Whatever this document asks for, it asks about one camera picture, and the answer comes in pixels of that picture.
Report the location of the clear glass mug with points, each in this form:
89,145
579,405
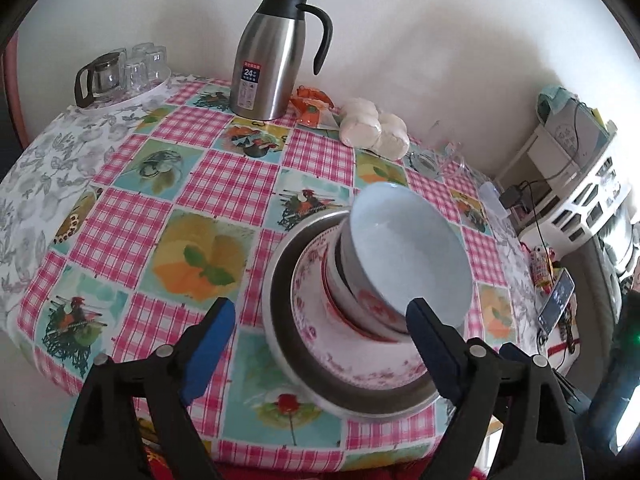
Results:
439,155

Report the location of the white power strip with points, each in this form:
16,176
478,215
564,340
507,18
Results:
490,197

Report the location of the black power adapter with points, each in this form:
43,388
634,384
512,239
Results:
517,195

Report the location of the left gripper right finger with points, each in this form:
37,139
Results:
538,439

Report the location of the strawberry pattern bowl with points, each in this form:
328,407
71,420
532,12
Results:
351,310

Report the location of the grey sofa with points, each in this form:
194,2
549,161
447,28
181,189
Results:
599,301

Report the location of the stainless steel thermos jug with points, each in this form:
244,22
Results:
269,54

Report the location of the colourful candy tube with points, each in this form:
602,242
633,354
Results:
540,266

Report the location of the large stainless steel pan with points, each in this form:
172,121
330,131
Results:
323,388

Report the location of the white angular bowl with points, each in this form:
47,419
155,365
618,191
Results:
352,270

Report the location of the upturned drinking glass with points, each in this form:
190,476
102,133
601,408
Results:
135,75
155,58

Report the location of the orange snack packet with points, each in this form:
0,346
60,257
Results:
314,108

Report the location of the checked picture tablecloth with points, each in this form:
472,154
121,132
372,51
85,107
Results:
120,229

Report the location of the smartphone with lit screen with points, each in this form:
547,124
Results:
556,302

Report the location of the light blue small bowl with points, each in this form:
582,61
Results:
408,250

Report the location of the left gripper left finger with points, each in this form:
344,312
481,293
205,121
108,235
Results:
103,439

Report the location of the pink floral round plate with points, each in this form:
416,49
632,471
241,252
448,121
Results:
336,345

